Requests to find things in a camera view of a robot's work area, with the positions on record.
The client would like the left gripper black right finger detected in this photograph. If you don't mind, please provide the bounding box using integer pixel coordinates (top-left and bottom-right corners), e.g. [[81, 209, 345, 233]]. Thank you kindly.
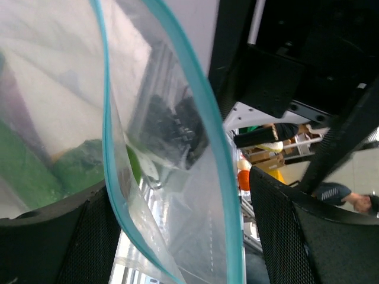
[[249, 167, 378, 283]]

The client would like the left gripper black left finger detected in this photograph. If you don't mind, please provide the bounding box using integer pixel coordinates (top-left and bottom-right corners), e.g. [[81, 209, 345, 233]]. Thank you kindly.
[[1, 182, 120, 283]]

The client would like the green toy bell pepper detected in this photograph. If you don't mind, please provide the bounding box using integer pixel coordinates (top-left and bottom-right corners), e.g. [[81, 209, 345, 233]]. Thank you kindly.
[[0, 121, 142, 211]]

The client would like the clear zip top bag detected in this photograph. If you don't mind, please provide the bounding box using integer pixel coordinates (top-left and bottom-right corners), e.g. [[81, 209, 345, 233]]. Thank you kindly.
[[1, 1, 245, 283]]

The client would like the purple toy eggplant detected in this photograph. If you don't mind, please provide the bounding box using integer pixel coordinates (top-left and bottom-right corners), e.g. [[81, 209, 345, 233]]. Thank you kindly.
[[1, 55, 52, 165]]

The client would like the aluminium rail base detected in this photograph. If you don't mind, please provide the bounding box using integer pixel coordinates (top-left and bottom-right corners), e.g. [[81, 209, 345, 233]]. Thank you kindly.
[[124, 42, 232, 283]]

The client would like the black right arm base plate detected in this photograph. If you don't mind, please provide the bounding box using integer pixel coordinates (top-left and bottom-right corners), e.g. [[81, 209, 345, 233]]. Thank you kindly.
[[141, 95, 208, 170]]

